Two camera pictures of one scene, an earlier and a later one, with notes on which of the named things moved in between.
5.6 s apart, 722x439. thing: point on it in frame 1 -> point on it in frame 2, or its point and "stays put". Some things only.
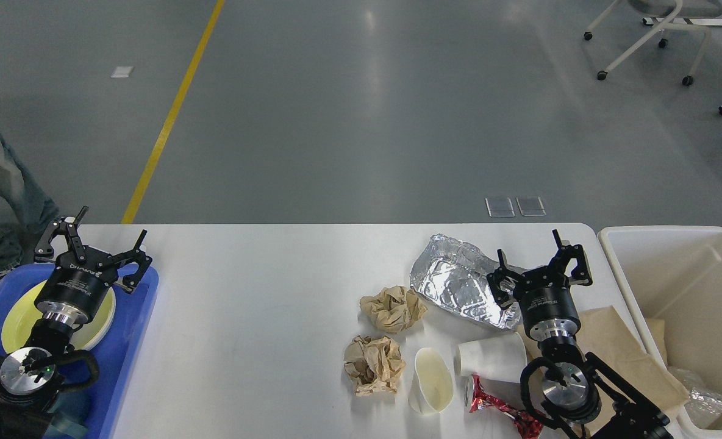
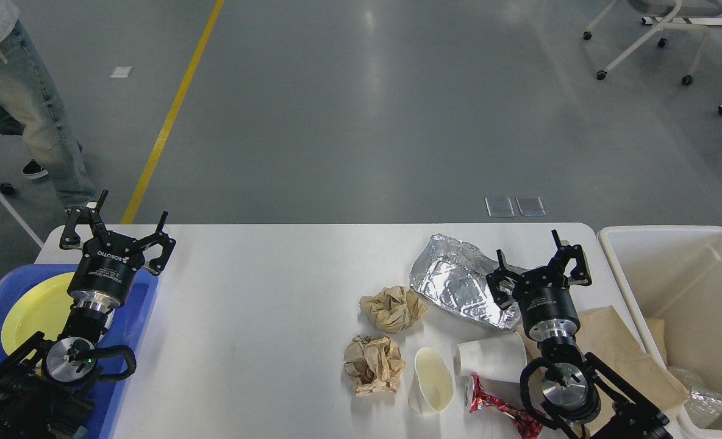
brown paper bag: x=604 y=335 stays put
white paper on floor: x=122 y=71 stays put
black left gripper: x=72 y=291 -> x=102 y=278
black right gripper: x=546 y=299 stays put
